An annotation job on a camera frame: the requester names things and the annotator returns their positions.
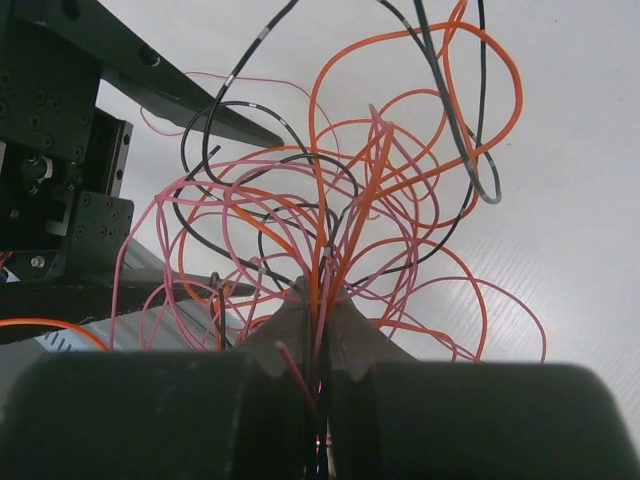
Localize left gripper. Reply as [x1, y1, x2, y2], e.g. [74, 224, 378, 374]
[0, 0, 285, 346]

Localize orange pink black wires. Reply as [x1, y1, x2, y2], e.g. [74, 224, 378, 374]
[0, 0, 547, 451]

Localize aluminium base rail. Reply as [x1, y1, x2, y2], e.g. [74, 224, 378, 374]
[1, 242, 216, 374]

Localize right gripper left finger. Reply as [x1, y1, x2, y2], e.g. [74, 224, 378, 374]
[1, 279, 313, 479]

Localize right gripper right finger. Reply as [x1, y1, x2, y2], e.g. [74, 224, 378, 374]
[319, 292, 639, 479]

